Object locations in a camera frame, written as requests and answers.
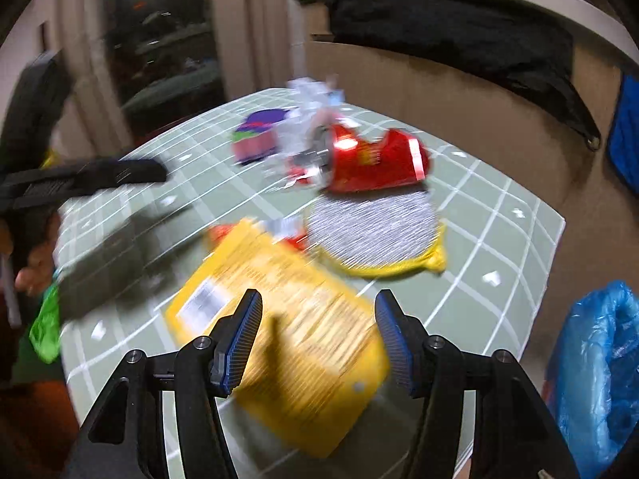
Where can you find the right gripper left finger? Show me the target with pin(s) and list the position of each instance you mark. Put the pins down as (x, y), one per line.
(233, 337)

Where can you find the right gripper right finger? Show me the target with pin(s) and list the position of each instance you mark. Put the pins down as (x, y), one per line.
(403, 337)

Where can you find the yellow snack bag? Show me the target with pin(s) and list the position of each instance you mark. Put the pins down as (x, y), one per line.
(318, 358)

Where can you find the round yellow scouring pad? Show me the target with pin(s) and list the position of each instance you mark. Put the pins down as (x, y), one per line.
(378, 235)

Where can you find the crushed red soda can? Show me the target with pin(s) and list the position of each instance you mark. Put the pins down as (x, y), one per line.
(341, 161)

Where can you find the white plastic wrapper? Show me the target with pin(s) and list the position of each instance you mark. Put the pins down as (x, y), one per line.
(314, 103)

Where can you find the blue trash bag bin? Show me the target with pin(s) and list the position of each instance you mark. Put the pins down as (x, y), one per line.
(591, 383)

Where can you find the person's left hand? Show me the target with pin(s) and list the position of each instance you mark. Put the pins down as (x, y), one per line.
(35, 278)

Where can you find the green grid tablecloth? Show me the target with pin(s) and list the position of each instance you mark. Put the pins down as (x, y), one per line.
(123, 255)

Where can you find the green plastic bag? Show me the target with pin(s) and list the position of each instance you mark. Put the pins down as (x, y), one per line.
(46, 329)

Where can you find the blue towel hanging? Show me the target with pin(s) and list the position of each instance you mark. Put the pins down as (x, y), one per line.
(623, 140)

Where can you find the black cloth on counter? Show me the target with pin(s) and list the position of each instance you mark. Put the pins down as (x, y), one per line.
(517, 47)

